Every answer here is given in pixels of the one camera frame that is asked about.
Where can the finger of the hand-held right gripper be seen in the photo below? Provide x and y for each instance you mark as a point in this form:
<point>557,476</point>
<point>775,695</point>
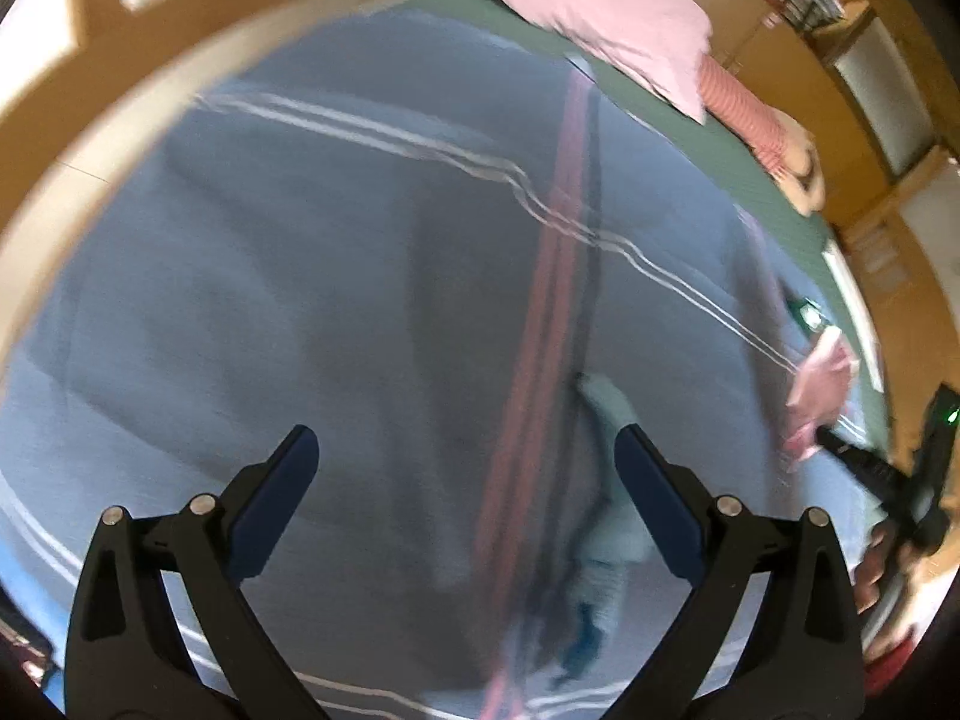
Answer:
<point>862,469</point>

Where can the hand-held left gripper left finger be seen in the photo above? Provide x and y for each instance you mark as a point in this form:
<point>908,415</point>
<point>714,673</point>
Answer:
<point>274,502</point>

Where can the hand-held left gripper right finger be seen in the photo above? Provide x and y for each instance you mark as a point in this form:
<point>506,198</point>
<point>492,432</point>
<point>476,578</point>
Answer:
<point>660,510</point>

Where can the pink white wrapper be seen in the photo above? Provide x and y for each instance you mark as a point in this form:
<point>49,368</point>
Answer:
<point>821,390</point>

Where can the teal snack packet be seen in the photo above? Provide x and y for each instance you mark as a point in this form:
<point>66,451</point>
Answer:
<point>604,405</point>

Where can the person's right hand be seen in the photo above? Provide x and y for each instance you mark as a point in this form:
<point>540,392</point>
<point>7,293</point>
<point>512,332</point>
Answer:
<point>881,570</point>

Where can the white board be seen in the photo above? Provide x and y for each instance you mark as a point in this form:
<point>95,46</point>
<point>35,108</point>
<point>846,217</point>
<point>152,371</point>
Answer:
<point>851,292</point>

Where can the blue plaid blanket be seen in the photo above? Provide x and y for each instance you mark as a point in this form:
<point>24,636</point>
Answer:
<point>300,277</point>

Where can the striped plush doll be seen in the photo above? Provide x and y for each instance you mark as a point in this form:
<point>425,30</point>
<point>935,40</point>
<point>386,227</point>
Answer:
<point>757,127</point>

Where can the frosted glass sliding door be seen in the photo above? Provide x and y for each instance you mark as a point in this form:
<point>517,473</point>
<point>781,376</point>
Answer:
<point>885,90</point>

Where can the pink pillow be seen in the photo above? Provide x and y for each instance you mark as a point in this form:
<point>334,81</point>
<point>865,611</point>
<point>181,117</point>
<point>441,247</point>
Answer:
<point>615,15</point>

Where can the wooden wall cabinet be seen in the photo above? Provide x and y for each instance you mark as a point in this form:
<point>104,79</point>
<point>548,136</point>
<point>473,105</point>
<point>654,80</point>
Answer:
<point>750,37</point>

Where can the wooden bunk bed frame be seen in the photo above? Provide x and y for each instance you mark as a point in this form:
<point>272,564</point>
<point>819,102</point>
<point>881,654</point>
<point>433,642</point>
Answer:
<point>90,30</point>

